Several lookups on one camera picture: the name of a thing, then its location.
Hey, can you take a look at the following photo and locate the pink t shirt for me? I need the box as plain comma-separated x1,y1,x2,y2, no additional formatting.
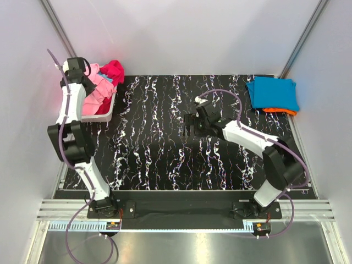
82,63,116,116

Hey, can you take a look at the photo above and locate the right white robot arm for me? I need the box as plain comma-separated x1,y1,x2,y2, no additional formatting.
184,100,304,218

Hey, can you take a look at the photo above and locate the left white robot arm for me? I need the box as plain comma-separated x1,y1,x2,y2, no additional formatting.
47,57,118,218

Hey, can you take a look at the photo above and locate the light blue t shirt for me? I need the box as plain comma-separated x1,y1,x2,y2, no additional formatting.
99,73,113,83

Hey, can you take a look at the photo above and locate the red t shirt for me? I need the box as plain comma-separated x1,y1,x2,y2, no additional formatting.
96,60,125,115

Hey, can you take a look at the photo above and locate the white plastic basket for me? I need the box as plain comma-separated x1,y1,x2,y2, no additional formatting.
59,85,118,123

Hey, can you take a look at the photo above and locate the folded teal t shirt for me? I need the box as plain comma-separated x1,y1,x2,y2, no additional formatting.
246,76,300,112

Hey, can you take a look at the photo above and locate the folded orange t shirt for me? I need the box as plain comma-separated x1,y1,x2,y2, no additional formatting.
262,108,297,116

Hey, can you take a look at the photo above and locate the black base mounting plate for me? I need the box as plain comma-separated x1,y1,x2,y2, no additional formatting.
87,200,282,220

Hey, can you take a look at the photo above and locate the aluminium frame rail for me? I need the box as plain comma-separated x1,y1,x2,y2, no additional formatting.
36,199,335,222

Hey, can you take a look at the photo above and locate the white slotted cable duct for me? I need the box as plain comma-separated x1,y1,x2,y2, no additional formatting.
48,221,256,233

